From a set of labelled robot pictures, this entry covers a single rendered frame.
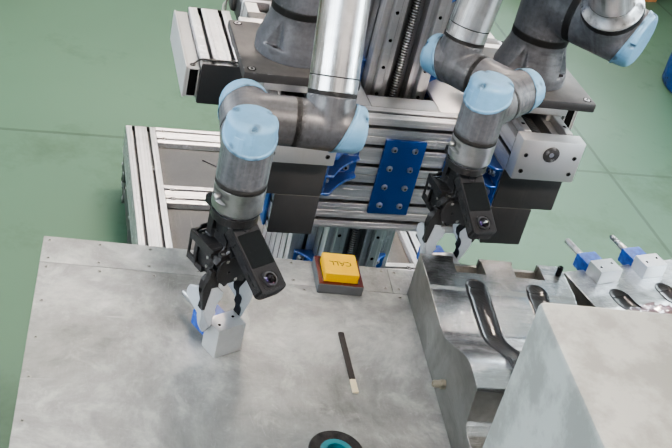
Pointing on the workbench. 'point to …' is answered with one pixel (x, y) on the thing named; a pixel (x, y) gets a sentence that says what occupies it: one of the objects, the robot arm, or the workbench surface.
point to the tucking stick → (348, 363)
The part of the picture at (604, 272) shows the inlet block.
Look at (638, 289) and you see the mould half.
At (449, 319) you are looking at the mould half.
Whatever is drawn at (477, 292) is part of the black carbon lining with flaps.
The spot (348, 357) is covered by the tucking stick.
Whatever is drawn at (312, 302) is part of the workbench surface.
